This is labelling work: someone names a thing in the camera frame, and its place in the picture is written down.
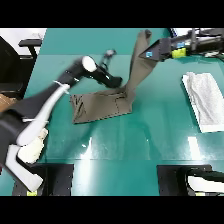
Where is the white garment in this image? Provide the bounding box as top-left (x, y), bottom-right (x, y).
top-left (181, 71), bottom-right (224, 134)

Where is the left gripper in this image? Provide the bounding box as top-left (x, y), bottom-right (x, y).
top-left (94, 67), bottom-right (124, 90)

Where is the brown garment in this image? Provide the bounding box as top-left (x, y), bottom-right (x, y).
top-left (69, 29), bottom-right (158, 125)

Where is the cream garment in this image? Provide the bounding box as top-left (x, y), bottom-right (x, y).
top-left (17, 127), bottom-right (50, 165)

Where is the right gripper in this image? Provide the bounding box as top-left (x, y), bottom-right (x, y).
top-left (138, 37), bottom-right (173, 63)

